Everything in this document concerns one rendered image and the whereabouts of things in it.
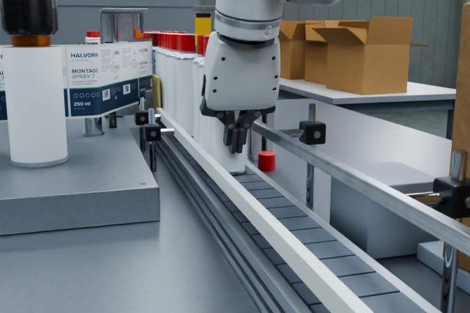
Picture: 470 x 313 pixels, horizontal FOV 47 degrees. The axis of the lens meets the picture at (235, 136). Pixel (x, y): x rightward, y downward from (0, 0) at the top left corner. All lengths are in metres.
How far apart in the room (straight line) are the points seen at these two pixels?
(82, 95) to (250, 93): 0.49
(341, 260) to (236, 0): 0.32
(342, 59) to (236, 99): 2.13
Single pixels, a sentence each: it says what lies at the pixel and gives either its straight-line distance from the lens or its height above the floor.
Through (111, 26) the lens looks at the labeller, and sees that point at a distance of 1.37.
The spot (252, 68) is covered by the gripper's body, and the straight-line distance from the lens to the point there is 0.69.
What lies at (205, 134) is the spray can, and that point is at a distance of 0.84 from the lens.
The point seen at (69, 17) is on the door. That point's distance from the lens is 6.26.
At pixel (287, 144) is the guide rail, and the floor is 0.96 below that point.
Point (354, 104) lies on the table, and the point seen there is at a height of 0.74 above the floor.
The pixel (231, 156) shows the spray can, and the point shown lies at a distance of 0.79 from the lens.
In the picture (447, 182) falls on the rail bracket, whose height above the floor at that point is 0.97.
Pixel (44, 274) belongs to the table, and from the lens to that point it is 0.64.
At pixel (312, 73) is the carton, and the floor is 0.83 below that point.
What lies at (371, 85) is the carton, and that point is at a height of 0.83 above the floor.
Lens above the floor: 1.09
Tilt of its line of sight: 11 degrees down
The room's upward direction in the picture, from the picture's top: straight up
